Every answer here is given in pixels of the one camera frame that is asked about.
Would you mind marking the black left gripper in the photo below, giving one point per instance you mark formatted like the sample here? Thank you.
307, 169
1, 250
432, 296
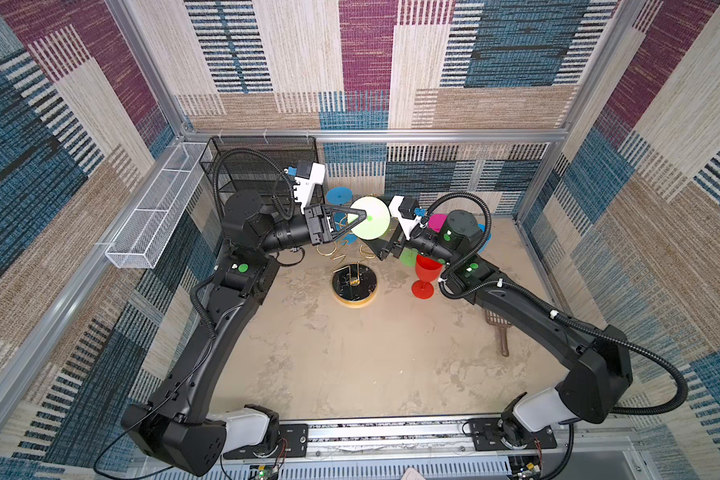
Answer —
321, 233

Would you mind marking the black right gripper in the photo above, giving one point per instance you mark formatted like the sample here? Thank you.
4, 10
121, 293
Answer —
397, 242

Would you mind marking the green wine glass front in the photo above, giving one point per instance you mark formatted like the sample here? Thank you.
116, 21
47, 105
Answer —
408, 256

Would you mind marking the green wine glass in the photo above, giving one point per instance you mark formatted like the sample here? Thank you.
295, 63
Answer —
377, 220
408, 256

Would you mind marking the green wine glass back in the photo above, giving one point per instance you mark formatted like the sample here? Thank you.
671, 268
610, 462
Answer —
377, 220

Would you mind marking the blue wine glass back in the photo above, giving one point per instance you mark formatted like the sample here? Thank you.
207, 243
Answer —
341, 196

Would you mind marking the blue wine glass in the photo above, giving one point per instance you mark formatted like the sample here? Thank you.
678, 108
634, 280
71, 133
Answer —
485, 236
341, 196

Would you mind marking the pink wine glass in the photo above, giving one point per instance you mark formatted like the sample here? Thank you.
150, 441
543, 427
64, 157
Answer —
436, 222

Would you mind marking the red wine glass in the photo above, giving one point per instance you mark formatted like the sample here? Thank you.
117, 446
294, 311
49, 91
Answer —
427, 272

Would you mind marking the blue wine glass front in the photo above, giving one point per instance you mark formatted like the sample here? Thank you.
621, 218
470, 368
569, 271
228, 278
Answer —
485, 236

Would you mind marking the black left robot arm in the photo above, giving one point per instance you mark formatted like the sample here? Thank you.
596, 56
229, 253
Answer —
173, 425

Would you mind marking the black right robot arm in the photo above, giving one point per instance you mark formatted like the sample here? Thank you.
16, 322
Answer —
451, 233

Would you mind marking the black mesh shelf rack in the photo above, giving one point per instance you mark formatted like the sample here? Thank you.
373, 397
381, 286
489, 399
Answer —
237, 164

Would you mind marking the brown slotted scoop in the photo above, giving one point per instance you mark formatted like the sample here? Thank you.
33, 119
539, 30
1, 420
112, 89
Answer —
501, 326

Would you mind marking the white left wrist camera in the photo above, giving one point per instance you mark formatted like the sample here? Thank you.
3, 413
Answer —
306, 177

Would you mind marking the white wire mesh basket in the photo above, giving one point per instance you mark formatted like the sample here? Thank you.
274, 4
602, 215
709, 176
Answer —
141, 241

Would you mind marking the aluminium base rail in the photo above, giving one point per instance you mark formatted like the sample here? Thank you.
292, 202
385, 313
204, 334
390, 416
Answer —
457, 447

